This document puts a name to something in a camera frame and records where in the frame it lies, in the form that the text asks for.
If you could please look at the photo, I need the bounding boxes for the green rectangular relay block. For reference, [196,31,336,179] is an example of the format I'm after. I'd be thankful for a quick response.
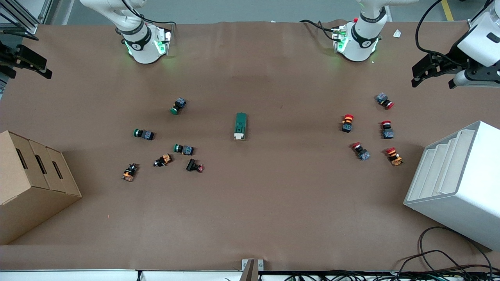
[234,112,248,141]

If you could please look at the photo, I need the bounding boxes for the brown cardboard box with slots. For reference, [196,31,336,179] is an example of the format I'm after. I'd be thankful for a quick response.
[0,130,82,245]

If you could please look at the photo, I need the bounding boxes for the white stepped plastic bin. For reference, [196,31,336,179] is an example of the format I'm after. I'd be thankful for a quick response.
[404,121,500,251]

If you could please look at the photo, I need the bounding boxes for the black square button red base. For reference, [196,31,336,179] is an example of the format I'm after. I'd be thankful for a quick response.
[186,158,205,173]

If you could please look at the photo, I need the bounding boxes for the brown paper table cover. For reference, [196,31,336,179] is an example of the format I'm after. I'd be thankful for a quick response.
[0,20,500,272]

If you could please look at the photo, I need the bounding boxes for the aluminium frame profile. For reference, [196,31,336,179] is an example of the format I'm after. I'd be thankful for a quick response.
[0,0,53,36]

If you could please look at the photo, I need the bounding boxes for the black left arm base cable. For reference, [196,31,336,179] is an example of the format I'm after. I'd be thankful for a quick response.
[300,20,341,41]

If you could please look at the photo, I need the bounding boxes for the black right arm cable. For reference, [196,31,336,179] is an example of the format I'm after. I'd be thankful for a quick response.
[120,0,177,28]

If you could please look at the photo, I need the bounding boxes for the black looped cable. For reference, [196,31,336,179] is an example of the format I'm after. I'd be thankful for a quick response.
[396,226,493,274]

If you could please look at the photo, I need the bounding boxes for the black cable bundle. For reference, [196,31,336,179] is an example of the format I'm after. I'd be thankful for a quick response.
[285,269,500,281]

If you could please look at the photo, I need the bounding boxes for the grey metal camera bracket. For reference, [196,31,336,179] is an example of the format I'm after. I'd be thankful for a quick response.
[239,259,264,281]

